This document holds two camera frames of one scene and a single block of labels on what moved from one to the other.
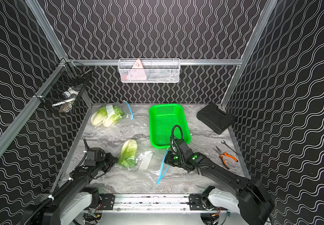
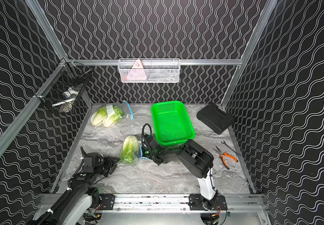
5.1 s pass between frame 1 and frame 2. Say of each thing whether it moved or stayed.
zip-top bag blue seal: moved
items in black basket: stayed
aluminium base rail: stayed
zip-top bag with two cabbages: stayed
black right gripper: moved
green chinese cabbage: moved
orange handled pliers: stayed
